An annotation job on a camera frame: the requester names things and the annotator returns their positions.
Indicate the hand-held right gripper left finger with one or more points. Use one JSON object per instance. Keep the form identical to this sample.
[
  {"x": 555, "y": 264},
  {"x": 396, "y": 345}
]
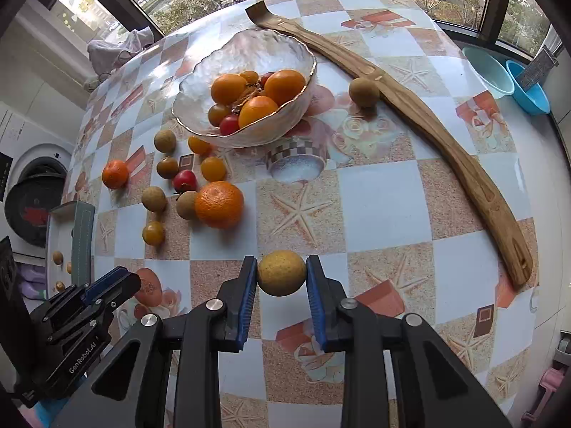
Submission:
[{"x": 247, "y": 303}]

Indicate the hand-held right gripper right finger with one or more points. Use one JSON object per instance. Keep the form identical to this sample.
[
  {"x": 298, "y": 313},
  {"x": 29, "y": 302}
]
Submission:
[{"x": 317, "y": 303}]

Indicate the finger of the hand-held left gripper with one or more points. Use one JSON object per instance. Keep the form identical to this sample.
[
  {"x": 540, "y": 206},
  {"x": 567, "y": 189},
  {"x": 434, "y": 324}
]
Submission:
[
  {"x": 105, "y": 281},
  {"x": 120, "y": 294}
]

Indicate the yellow cherry tomato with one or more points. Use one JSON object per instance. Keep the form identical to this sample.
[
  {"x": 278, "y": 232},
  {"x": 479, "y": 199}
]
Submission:
[
  {"x": 217, "y": 114},
  {"x": 153, "y": 233},
  {"x": 213, "y": 168},
  {"x": 249, "y": 76},
  {"x": 198, "y": 145}
]

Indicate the clear glass bowl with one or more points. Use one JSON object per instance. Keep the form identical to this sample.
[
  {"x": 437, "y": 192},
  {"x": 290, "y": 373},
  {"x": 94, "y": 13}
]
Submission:
[{"x": 250, "y": 49}]

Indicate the grey-teal box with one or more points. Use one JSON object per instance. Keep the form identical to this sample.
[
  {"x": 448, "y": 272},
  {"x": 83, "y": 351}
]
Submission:
[{"x": 84, "y": 240}]

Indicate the lavender plastic container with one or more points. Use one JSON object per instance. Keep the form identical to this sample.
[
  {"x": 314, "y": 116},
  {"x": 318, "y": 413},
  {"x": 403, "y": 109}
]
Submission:
[{"x": 31, "y": 276}]

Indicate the brown kiwi left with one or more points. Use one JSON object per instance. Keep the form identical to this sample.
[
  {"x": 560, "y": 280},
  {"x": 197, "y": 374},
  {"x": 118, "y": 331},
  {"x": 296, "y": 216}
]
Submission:
[{"x": 154, "y": 199}]

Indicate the large orange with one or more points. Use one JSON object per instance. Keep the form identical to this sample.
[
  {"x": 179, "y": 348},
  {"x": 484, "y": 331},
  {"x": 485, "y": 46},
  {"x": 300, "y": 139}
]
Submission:
[{"x": 219, "y": 205}]

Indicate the small orange mandarin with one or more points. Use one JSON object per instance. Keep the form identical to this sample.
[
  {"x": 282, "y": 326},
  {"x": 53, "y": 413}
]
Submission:
[{"x": 115, "y": 174}]

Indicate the dark red cherry tomato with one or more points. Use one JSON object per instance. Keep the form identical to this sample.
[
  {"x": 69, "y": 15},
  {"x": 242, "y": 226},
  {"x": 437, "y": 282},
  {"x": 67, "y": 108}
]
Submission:
[{"x": 184, "y": 180}]

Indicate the olive brown cherry tomato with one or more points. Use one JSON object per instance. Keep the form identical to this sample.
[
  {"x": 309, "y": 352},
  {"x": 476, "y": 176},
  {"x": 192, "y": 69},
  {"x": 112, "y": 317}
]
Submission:
[{"x": 167, "y": 166}]

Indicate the white washing machine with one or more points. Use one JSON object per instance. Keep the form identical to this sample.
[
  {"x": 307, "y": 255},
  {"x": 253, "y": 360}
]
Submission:
[{"x": 44, "y": 160}]

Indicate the medium orange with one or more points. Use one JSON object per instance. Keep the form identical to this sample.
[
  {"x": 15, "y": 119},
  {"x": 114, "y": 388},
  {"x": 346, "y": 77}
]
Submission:
[
  {"x": 284, "y": 85},
  {"x": 228, "y": 88},
  {"x": 258, "y": 111}
]

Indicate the pale crumpled cloth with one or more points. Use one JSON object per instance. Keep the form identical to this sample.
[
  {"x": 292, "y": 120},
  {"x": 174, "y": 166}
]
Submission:
[{"x": 113, "y": 51}]

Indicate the pink plastic stool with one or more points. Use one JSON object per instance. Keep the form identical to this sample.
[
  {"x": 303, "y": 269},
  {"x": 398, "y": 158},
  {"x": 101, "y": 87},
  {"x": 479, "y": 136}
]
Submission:
[{"x": 551, "y": 385}]

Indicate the light teal plastic basin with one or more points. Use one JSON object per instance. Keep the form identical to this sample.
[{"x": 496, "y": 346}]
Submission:
[{"x": 486, "y": 69}]

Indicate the blue plastic basin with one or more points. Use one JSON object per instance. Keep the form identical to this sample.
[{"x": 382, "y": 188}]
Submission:
[{"x": 531, "y": 96}]

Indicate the grey ribbed plastic object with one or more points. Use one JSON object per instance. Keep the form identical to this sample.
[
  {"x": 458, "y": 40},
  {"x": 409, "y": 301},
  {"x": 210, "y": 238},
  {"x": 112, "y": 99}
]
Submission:
[{"x": 540, "y": 69}]

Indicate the dark window frame post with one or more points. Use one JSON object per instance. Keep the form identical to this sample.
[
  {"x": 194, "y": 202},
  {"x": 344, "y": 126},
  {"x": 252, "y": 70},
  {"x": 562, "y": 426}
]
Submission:
[
  {"x": 499, "y": 0},
  {"x": 125, "y": 0}
]

